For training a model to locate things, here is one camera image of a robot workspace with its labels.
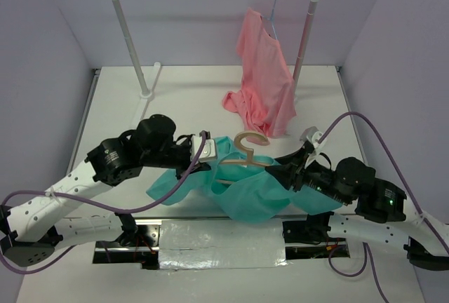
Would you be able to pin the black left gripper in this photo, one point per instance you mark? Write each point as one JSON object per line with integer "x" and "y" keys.
{"x": 179, "y": 170}

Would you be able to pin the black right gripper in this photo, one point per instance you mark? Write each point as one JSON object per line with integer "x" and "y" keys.
{"x": 283, "y": 172}

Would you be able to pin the tan wooden hanger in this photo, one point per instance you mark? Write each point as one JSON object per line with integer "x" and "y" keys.
{"x": 238, "y": 165}

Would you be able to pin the teal t shirt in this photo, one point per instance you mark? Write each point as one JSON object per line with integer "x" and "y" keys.
{"x": 248, "y": 194}

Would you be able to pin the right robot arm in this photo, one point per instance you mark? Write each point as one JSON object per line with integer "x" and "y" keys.
{"x": 350, "y": 202}

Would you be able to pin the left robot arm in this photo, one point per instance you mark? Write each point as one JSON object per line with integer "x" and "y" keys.
{"x": 34, "y": 230}

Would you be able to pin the pink t shirt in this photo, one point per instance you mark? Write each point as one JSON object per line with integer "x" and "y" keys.
{"x": 266, "y": 99}

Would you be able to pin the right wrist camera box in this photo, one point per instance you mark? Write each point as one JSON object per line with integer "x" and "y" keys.
{"x": 313, "y": 140}

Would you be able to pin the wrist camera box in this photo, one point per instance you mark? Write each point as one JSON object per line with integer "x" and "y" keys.
{"x": 313, "y": 140}
{"x": 204, "y": 147}

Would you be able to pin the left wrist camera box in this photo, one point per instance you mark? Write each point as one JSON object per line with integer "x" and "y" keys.
{"x": 204, "y": 147}

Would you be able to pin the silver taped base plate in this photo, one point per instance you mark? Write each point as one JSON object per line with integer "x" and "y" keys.
{"x": 173, "y": 245}

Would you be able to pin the blue wire hanger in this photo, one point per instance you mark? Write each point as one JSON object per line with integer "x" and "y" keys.
{"x": 271, "y": 19}

